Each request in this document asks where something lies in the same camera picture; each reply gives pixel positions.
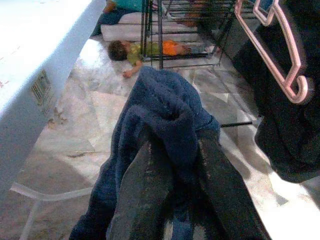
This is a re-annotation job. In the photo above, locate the person in teal shirt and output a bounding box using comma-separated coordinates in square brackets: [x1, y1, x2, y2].
[103, 0, 145, 13]

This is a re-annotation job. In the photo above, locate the black metal drying rack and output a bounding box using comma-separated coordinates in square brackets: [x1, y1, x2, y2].
[139, 0, 261, 128]

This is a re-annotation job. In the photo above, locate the white plastic folding table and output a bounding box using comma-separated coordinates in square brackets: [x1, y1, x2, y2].
[0, 0, 108, 240]

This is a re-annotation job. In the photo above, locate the black garment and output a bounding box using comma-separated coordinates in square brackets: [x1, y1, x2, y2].
[232, 0, 320, 183]

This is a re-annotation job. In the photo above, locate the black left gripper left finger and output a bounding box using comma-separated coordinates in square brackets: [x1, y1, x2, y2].
[108, 140, 176, 240]

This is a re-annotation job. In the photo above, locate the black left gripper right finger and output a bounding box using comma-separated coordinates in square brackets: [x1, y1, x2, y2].
[189, 131, 271, 240]

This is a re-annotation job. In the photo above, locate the navy blue fleece garment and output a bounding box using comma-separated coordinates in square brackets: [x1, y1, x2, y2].
[68, 66, 222, 240]

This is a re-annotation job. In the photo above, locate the pink plastic hanger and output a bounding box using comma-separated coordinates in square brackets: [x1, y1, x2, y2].
[233, 0, 310, 104]

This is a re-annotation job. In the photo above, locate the white barcode label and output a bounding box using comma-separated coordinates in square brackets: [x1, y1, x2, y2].
[29, 69, 55, 115]

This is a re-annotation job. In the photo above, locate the child in green shirt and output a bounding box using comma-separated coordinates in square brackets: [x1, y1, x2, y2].
[107, 39, 193, 79]

